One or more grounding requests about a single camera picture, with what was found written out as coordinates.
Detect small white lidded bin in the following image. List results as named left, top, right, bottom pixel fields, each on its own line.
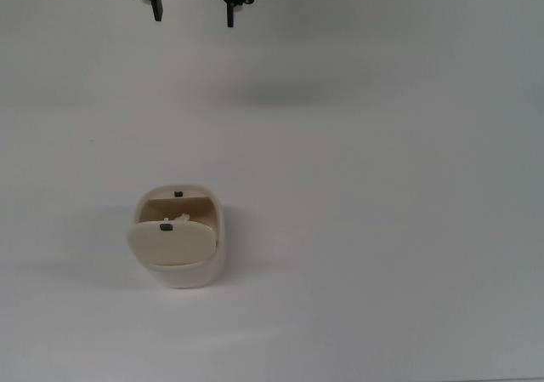
left=127, top=184, right=225, bottom=290

